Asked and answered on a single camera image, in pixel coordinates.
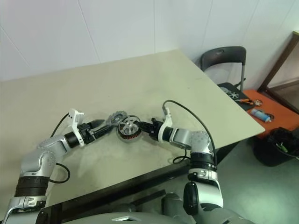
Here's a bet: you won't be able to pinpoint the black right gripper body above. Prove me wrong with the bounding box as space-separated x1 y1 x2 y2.
149 118 164 141

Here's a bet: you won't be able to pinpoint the dark framed side table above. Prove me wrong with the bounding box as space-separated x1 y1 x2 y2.
256 31 299 113

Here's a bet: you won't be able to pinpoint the orange stool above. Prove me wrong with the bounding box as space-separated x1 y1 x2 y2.
241 89 299 134

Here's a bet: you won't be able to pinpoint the dark rounded shape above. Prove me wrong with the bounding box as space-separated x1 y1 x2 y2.
161 192 188 224

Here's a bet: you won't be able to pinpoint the black waste bin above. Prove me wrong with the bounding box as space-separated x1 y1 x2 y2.
253 126 299 168

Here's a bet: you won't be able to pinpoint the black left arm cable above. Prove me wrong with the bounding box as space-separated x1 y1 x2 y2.
49 112 71 184

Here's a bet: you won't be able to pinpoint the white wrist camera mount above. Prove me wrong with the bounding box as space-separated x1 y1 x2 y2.
156 106 174 143
67 108 85 148

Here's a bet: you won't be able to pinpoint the blue spray can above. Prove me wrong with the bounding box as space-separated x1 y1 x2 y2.
250 107 274 123

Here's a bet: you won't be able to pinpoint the orange handled pliers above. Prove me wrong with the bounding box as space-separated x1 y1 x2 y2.
234 98 254 105

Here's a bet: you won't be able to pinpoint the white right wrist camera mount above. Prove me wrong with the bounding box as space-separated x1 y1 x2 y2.
156 106 174 143

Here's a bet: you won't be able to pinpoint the black folding chair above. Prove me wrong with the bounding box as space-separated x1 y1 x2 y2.
200 46 257 111

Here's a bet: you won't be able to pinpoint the grey gear plate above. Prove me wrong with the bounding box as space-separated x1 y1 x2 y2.
106 112 128 128

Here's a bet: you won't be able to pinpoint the silver spoked wheel part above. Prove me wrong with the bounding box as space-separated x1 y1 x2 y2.
219 86 239 99

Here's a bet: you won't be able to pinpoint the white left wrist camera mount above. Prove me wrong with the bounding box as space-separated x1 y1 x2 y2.
67 108 85 148

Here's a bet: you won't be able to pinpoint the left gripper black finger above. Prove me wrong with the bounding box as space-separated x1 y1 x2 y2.
89 119 106 129
93 124 113 139

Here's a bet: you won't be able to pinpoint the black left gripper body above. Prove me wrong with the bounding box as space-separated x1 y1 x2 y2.
78 122 97 145

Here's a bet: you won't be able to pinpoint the grey robot torso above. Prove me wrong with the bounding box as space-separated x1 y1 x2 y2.
39 210 234 224

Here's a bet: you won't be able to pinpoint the motor base with copper coils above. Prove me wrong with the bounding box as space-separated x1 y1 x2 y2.
116 115 142 142

